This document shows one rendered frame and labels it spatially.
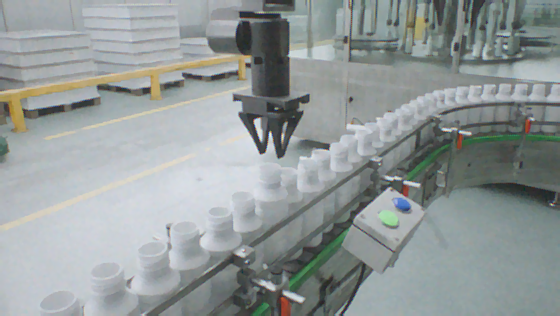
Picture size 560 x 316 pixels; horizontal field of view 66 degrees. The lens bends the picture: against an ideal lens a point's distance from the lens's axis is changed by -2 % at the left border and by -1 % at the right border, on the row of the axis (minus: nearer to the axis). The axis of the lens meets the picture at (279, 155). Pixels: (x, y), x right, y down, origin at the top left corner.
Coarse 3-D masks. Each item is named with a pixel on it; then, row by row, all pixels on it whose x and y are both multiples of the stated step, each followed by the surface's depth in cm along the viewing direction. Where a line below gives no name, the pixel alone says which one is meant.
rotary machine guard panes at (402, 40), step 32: (320, 0) 378; (384, 0) 346; (416, 0) 332; (448, 0) 319; (512, 0) 295; (544, 0) 285; (320, 32) 387; (352, 32) 369; (384, 32) 353; (416, 32) 339; (448, 32) 325; (480, 32) 313; (512, 32) 301; (544, 32) 290; (384, 64) 361; (416, 64) 346; (448, 64) 332; (480, 64) 319; (512, 64) 306; (544, 64) 295
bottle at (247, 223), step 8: (240, 192) 68; (248, 192) 68; (232, 200) 66; (240, 200) 65; (248, 200) 65; (232, 208) 66; (240, 208) 65; (248, 208) 65; (240, 216) 66; (248, 216) 66; (256, 216) 67; (240, 224) 66; (248, 224) 66; (256, 224) 67; (240, 232) 65; (248, 232) 65; (256, 232) 66; (248, 240) 66; (256, 248) 67; (256, 256) 68; (256, 264) 68; (256, 272) 69; (256, 288) 70
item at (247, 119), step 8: (296, 104) 66; (240, 112) 65; (248, 120) 65; (264, 120) 70; (248, 128) 67; (264, 128) 70; (256, 136) 67; (264, 136) 69; (256, 144) 68; (264, 144) 69; (264, 152) 70
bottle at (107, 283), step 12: (108, 264) 50; (120, 264) 49; (96, 276) 49; (108, 276) 50; (120, 276) 48; (96, 288) 47; (108, 288) 47; (120, 288) 48; (96, 300) 48; (108, 300) 48; (120, 300) 48; (132, 300) 50; (84, 312) 48; (96, 312) 47; (108, 312) 47; (120, 312) 48; (132, 312) 49
